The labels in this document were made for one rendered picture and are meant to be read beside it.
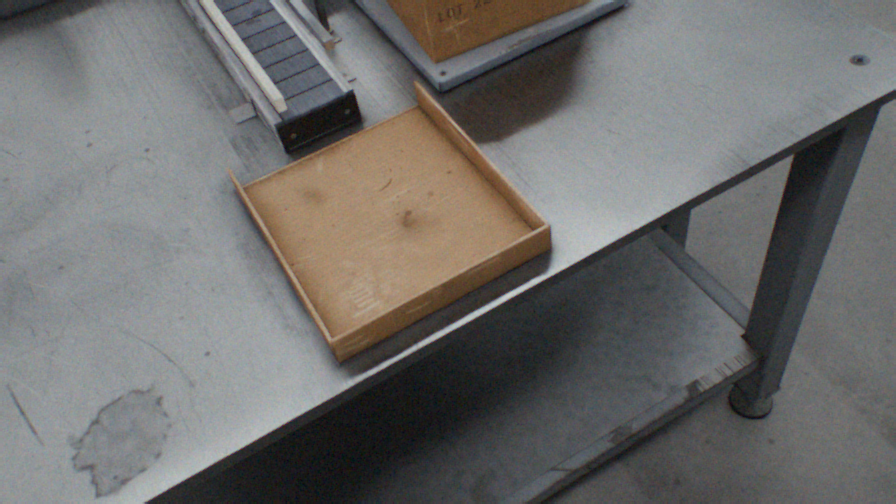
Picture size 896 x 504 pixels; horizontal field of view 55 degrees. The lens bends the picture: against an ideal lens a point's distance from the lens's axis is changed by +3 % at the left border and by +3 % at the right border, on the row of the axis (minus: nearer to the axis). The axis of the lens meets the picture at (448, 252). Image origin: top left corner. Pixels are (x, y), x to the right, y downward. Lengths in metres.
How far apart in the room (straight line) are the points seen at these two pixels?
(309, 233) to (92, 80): 0.48
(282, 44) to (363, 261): 0.37
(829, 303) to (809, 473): 0.40
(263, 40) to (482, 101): 0.31
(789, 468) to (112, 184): 1.27
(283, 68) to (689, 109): 0.51
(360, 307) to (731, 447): 1.02
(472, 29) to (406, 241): 0.33
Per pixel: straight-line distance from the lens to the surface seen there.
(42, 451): 0.93
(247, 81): 1.13
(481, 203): 0.95
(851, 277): 2.01
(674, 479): 1.69
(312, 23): 1.04
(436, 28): 1.09
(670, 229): 1.81
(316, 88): 1.08
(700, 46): 1.16
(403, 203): 0.97
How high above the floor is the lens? 1.53
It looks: 50 degrees down
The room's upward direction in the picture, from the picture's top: 11 degrees counter-clockwise
